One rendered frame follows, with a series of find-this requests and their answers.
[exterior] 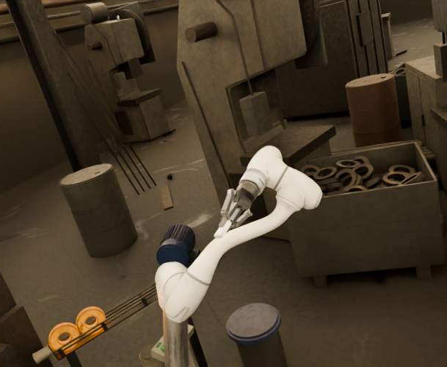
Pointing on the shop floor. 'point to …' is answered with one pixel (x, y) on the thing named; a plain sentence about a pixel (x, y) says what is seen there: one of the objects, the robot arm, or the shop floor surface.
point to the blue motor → (177, 246)
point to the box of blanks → (370, 215)
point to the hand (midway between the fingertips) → (223, 229)
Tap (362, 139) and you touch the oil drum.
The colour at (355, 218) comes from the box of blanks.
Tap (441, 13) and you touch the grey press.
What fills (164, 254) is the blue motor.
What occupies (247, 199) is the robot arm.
